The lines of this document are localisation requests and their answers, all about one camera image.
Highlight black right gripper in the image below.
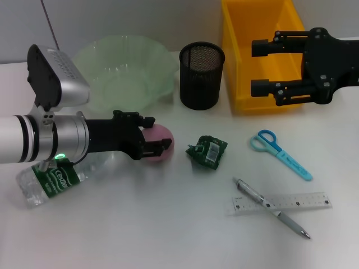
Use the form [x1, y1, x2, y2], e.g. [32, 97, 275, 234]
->
[250, 27, 359, 107]

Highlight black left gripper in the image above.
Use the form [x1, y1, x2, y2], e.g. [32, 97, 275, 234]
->
[84, 110, 174, 161]

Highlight pink peach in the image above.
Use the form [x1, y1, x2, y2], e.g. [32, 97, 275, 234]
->
[140, 124, 175, 164]

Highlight green plastic wrapper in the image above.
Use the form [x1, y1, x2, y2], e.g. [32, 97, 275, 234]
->
[185, 134, 228, 171]

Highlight clear green-label water bottle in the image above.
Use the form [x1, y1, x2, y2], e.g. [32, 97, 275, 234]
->
[16, 151, 124, 210]

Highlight black mesh pen holder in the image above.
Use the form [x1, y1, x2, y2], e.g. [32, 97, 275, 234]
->
[178, 41, 226, 111]

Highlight translucent green fruit plate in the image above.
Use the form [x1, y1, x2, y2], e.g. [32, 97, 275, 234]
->
[68, 34, 178, 114]

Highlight blue scissors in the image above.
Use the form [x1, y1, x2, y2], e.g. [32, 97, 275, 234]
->
[250, 129, 314, 182]

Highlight transparent plastic ruler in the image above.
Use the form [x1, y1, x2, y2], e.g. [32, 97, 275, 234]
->
[225, 191, 334, 216]

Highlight grey clear pen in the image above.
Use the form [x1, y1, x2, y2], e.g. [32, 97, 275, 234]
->
[232, 177, 311, 240]

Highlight yellow plastic bin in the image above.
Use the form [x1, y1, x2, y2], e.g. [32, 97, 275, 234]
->
[220, 0, 319, 115]

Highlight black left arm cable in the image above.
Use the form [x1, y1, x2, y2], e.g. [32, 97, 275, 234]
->
[65, 152, 88, 169]

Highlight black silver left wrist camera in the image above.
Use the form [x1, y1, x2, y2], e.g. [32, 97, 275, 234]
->
[26, 44, 91, 112]

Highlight thin dark camera cable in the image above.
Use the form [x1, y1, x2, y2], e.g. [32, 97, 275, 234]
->
[40, 0, 59, 50]

